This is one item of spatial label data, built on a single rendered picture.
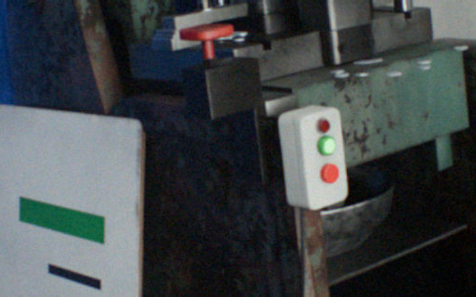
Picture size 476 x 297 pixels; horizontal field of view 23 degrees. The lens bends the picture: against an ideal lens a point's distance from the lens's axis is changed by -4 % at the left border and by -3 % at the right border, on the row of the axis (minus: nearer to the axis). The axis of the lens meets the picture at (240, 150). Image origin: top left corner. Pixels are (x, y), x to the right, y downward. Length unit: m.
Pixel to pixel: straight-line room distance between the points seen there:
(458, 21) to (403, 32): 2.07
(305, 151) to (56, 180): 0.69
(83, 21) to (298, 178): 0.61
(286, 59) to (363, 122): 0.16
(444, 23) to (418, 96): 2.12
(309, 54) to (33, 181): 0.65
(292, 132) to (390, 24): 0.44
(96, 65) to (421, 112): 0.57
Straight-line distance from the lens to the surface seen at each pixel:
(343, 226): 2.03
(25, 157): 2.34
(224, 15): 2.00
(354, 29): 1.97
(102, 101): 2.12
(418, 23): 2.12
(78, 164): 2.18
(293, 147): 1.70
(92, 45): 2.14
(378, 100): 1.93
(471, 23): 4.22
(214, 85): 1.69
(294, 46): 1.93
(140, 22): 2.13
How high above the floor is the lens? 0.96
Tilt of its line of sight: 13 degrees down
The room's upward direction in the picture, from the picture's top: 7 degrees counter-clockwise
